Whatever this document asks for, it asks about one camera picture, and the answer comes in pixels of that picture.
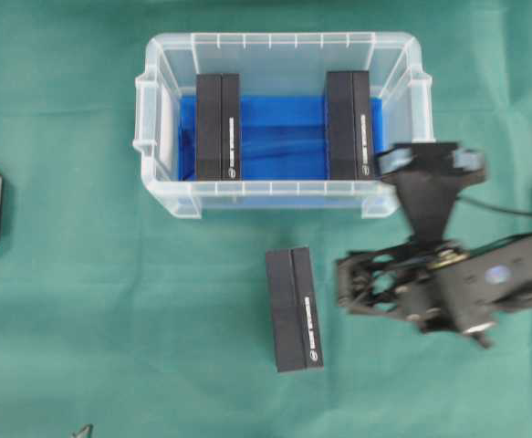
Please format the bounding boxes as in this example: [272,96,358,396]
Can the small grey metal tip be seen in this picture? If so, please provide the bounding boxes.
[70,413,96,438]

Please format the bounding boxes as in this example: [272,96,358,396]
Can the green table cloth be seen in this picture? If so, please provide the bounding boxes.
[0,1,532,437]

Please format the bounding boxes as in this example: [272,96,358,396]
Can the clear plastic storage case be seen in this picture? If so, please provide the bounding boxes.
[133,32,433,219]

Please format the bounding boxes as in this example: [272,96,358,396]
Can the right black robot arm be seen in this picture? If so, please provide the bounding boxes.
[335,233,532,349]

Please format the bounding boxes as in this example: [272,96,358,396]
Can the black camera box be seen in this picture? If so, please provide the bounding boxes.
[326,70,375,181]
[195,73,242,182]
[266,247,324,372]

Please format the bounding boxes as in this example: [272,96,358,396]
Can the blue cloth liner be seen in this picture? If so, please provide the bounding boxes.
[178,96,386,181]

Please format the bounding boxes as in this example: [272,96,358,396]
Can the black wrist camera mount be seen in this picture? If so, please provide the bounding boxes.
[376,142,486,247]

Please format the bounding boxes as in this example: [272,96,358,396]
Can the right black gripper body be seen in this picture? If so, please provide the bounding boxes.
[336,238,495,349]

